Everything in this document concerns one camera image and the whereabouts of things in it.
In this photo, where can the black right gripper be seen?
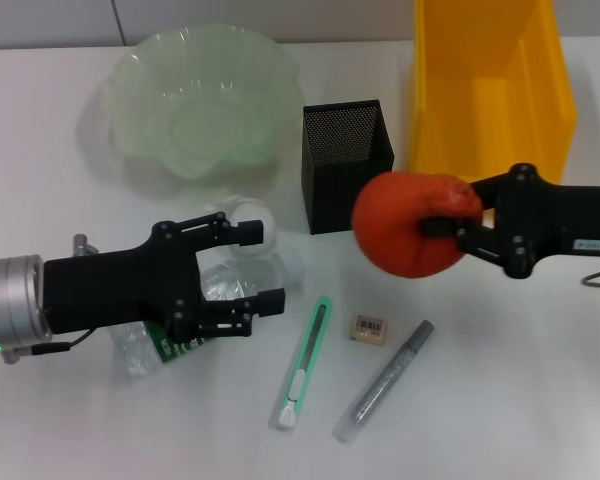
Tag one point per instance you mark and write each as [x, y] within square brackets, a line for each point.
[545, 220]

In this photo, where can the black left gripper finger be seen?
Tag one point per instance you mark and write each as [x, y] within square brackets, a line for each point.
[272, 301]

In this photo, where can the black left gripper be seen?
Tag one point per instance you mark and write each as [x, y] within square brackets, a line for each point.
[110, 287]

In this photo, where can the white paper ball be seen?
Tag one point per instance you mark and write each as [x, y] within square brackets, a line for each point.
[247, 210]

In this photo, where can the red plush fruit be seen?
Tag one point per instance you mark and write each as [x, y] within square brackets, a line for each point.
[395, 225]

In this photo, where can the clear green-label water bottle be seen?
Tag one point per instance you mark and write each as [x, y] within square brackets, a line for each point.
[132, 350]

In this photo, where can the white and silver left arm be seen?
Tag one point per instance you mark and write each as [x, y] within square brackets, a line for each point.
[15, 295]

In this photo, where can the green utility knife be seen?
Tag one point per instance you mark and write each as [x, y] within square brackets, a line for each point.
[305, 355]

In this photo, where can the beige eraser with barcode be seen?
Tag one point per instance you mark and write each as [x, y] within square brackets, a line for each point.
[370, 329]

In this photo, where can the black mesh pen holder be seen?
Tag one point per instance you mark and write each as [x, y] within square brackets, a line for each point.
[350, 200]

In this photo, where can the grey marker pen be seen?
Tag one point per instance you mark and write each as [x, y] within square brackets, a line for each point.
[380, 390]

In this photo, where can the pale green glass fruit plate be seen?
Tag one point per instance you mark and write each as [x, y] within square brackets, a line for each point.
[205, 100]

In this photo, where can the yellow plastic bin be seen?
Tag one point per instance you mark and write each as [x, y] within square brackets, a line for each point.
[480, 125]

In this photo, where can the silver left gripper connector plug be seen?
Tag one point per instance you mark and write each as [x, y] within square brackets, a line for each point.
[82, 245]

